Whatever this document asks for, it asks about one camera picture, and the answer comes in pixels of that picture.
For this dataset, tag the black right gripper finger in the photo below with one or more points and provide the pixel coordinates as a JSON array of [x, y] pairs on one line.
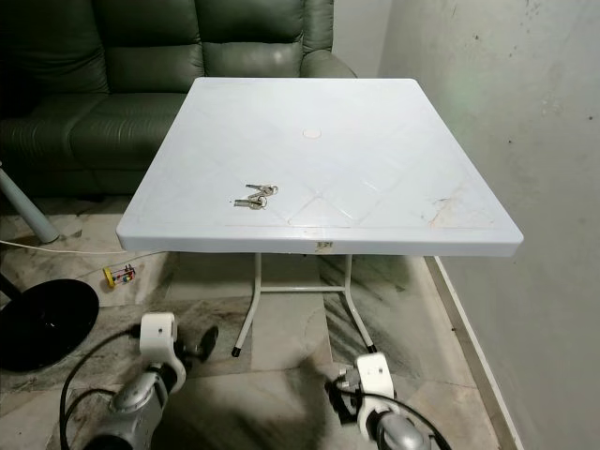
[[337, 395], [351, 413]]

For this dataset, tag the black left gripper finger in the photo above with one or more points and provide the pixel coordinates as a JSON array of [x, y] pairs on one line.
[[213, 338], [204, 340]]

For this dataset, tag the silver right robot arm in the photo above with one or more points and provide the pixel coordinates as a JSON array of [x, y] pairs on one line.
[[403, 436]]

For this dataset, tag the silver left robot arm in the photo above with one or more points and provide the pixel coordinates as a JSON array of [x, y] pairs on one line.
[[131, 417]]

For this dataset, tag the small yellow red toy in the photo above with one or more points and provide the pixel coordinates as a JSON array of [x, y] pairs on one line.
[[111, 276]]

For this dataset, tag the white skirting board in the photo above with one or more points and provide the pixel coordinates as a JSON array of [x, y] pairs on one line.
[[473, 349]]

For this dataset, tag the small table edge sticker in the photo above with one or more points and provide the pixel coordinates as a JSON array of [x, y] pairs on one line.
[[325, 247]]

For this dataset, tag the black round stand base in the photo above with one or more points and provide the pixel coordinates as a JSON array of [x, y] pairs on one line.
[[47, 323]]

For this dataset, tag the dark green leather sofa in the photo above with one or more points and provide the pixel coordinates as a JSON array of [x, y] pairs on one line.
[[150, 122]]

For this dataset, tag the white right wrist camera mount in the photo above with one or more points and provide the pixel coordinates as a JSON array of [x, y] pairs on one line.
[[377, 373]]

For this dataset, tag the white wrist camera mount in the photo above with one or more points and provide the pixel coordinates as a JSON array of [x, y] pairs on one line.
[[156, 336], [377, 373]]

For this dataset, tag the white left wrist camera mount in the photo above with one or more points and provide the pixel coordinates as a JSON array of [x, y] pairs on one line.
[[156, 336]]

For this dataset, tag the white metal table leg frame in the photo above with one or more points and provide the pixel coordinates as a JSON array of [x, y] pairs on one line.
[[300, 290]]

